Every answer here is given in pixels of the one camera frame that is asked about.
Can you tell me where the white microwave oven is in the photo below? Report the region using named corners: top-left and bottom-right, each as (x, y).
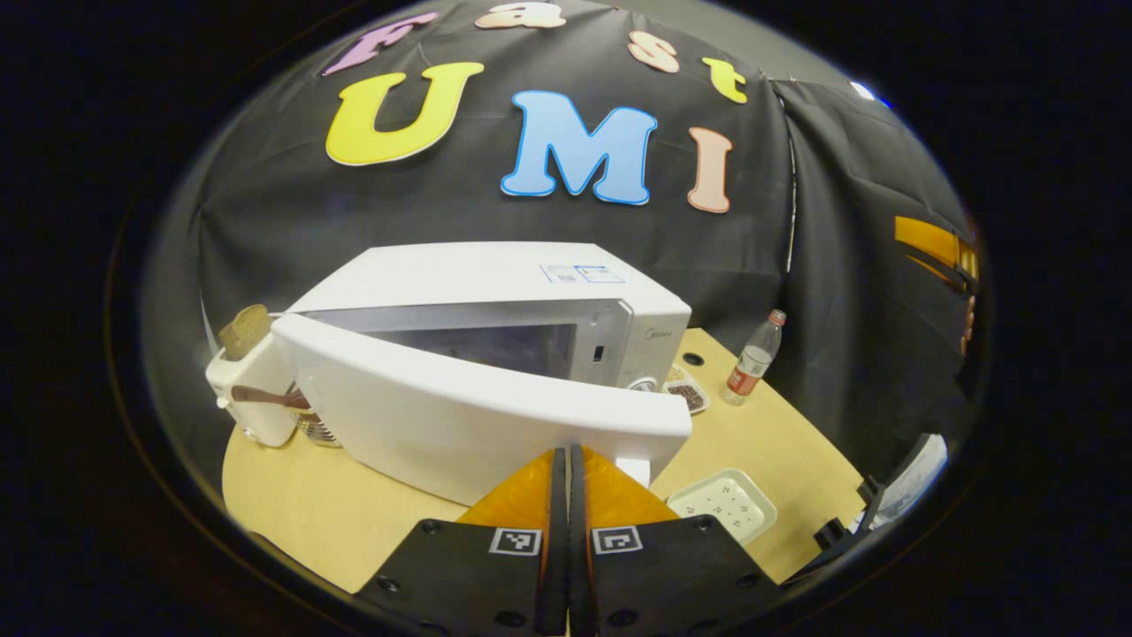
top-left (270, 241), bottom-right (693, 507)

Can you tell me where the clear plastic water bottle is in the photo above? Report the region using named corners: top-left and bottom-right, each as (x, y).
top-left (720, 309), bottom-right (788, 407)

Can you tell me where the white rectangular plate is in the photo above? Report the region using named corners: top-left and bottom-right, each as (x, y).
top-left (665, 468), bottom-right (779, 547)

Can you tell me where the brown toast slice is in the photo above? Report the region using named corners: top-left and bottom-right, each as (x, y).
top-left (218, 303), bottom-right (273, 362)

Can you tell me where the brown wooden spoon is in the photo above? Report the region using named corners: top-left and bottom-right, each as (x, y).
top-left (231, 385), bottom-right (313, 411)

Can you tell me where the small divided snack dish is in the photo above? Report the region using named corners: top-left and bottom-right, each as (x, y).
top-left (662, 363), bottom-right (711, 416)

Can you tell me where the black chair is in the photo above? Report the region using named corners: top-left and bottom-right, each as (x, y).
top-left (812, 476), bottom-right (887, 554)

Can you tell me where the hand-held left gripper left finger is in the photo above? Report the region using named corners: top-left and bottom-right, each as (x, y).
top-left (352, 447), bottom-right (569, 637)

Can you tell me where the white cloth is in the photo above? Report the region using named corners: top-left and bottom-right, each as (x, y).
top-left (874, 433), bottom-right (949, 521)

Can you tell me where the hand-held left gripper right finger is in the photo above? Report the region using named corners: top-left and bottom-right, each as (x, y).
top-left (570, 444), bottom-right (785, 637)

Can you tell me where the white toaster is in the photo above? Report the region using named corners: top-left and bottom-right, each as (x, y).
top-left (205, 310), bottom-right (303, 448)

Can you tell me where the clear glass container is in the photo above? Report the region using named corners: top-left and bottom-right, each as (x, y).
top-left (290, 389), bottom-right (344, 449)

